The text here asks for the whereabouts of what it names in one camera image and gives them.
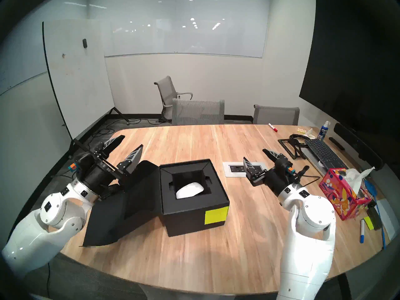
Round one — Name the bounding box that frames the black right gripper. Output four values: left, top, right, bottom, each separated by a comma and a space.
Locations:
243, 148, 296, 197

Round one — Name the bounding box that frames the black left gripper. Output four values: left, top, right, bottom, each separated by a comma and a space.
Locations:
75, 135, 144, 194

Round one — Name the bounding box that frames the white computer mouse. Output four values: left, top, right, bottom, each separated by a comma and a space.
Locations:
176, 182, 204, 199

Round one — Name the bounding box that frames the black cardboard box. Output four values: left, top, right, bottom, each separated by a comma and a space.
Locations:
83, 159, 230, 247

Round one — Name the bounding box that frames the red floral tissue box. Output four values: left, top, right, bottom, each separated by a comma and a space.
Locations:
318, 168, 372, 221

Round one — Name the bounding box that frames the silver table power outlet panel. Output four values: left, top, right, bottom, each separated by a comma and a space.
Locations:
222, 162, 271, 178

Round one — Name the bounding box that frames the black folding laptop stand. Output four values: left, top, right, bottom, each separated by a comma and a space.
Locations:
277, 137, 308, 160

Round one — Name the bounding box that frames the grey mesh office chair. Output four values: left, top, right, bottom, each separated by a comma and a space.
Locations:
252, 104, 300, 126
172, 98, 225, 126

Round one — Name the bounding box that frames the black keyboard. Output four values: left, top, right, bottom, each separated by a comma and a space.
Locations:
304, 138, 347, 171

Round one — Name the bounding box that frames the whiteboard cleaner spray bottle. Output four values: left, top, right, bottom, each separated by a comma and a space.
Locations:
317, 120, 331, 140

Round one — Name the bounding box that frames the large neon yellow sticky sheet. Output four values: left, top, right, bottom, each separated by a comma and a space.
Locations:
205, 206, 229, 225

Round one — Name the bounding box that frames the grey office chair with armrests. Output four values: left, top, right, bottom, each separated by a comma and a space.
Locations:
154, 76, 193, 123

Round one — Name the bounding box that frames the mobile whiteboard on stand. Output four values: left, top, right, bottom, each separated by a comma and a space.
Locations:
42, 19, 130, 159

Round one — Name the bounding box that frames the white tissue sheet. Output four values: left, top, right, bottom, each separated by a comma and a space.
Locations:
343, 167, 375, 193

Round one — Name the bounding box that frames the black video conference bar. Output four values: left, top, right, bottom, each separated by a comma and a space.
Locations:
333, 123, 385, 171

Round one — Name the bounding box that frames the black felt board eraser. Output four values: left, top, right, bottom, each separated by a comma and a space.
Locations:
366, 206, 383, 230

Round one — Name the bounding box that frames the white paper sheet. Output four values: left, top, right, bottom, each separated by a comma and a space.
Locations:
377, 199, 399, 240

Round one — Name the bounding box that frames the black floor cable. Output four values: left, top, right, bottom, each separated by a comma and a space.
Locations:
52, 117, 164, 178

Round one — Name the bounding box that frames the black braided left cable sleeve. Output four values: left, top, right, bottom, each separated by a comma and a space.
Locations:
100, 184, 121, 198

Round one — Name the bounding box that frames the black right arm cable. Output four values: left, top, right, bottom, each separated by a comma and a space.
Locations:
294, 166, 321, 187

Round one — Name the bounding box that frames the large black wall screen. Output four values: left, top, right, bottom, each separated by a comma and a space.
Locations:
299, 0, 400, 153

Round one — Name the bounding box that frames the large wall glass whiteboard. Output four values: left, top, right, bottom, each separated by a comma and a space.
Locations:
87, 0, 271, 58

